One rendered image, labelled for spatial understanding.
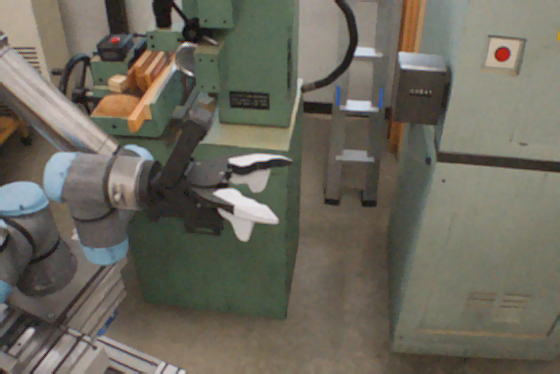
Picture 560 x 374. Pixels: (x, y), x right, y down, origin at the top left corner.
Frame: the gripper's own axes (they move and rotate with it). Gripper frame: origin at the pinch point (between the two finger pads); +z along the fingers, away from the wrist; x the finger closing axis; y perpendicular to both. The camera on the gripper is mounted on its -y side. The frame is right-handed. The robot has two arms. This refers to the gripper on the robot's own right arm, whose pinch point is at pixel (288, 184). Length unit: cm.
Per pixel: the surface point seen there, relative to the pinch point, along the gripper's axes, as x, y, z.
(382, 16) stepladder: -156, 12, 20
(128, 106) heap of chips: -71, 22, -54
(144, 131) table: -69, 29, -49
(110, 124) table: -69, 27, -59
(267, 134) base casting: -81, 33, -15
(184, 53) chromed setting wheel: -79, 8, -39
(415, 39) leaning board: -193, 31, 39
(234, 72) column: -82, 14, -25
